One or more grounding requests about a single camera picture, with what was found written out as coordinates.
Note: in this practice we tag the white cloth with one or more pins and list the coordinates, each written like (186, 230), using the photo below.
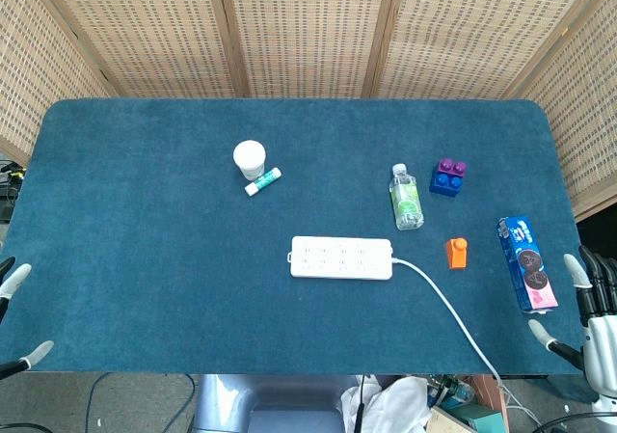
(390, 406)

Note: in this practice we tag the light wooden board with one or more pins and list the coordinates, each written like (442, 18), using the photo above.
(448, 421)

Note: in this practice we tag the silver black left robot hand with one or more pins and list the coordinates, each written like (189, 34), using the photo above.
(14, 278)

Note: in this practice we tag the bamboo folding screen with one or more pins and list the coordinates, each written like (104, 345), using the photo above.
(308, 33)

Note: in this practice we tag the white power strip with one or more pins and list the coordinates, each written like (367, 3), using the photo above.
(342, 258)

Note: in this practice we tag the white paper cup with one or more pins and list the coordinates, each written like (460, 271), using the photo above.
(249, 159)

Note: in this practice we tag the clear green-label water bottle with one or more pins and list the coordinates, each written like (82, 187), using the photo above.
(407, 201)

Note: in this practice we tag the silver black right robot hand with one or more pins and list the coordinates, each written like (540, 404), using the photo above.
(600, 346)

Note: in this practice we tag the purple toy block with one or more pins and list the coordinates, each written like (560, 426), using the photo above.
(453, 168)

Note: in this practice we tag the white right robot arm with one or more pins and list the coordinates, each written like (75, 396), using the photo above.
(607, 403)

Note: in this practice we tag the teal small box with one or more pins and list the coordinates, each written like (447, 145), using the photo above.
(484, 422)

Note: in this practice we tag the brown cardboard box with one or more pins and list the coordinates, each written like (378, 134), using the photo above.
(489, 394)

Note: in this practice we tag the blue cookie box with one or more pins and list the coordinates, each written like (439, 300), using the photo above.
(528, 264)

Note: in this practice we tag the blue table mat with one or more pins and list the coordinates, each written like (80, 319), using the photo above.
(193, 283)

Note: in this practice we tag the grey-blue robot torso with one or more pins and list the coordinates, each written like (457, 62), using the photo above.
(270, 404)

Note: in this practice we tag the green white glue stick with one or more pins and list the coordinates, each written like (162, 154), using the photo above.
(262, 181)

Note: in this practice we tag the orange toy block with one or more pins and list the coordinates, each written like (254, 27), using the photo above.
(457, 254)

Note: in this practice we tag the blue toy block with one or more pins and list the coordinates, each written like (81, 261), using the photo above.
(446, 184)

